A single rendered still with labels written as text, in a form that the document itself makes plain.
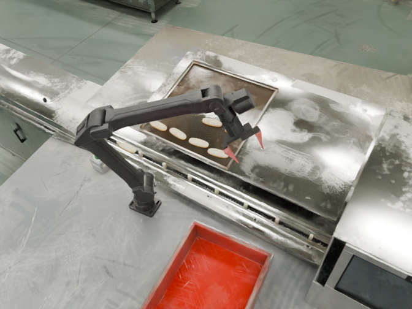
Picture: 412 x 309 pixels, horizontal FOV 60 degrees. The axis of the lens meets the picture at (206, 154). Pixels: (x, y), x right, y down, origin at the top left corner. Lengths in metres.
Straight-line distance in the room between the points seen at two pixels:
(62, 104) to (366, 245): 1.58
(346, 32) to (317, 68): 1.99
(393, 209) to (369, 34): 3.31
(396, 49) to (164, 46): 2.44
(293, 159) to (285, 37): 2.57
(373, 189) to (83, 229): 1.11
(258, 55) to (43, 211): 1.47
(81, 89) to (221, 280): 1.39
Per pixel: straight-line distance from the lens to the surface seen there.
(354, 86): 2.14
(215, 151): 1.60
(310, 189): 1.52
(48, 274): 1.57
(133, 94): 2.10
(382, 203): 1.05
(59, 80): 2.39
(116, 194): 1.65
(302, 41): 3.98
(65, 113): 1.96
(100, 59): 3.99
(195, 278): 1.40
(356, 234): 0.97
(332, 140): 1.65
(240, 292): 1.38
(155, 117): 1.15
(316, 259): 1.41
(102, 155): 1.29
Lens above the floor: 2.13
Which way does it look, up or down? 50 degrees down
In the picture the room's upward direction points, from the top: 6 degrees counter-clockwise
